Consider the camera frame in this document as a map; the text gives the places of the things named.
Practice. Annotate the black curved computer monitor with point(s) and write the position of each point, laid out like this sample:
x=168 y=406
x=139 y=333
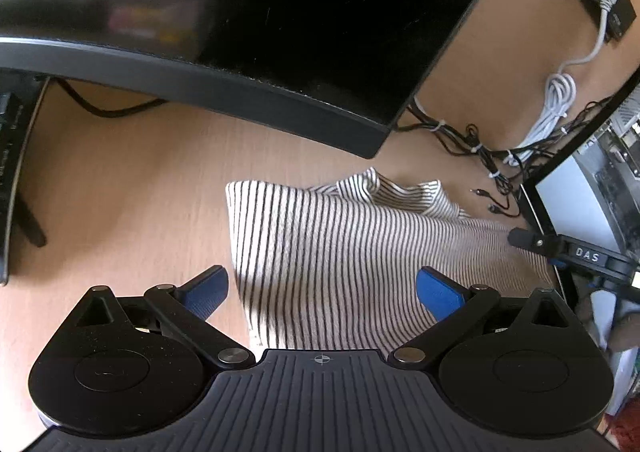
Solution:
x=339 y=72

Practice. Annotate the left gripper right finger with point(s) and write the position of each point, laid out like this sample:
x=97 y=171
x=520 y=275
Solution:
x=457 y=310

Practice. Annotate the black mechanical keyboard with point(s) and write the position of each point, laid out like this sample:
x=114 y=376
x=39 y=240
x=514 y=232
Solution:
x=21 y=96

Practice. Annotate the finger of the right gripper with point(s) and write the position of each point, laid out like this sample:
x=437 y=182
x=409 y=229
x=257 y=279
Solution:
x=532 y=242

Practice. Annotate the beige striped knit garment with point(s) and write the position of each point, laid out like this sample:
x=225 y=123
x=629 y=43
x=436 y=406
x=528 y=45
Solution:
x=334 y=266

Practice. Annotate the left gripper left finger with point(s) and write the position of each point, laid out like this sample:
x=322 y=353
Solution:
x=183 y=313

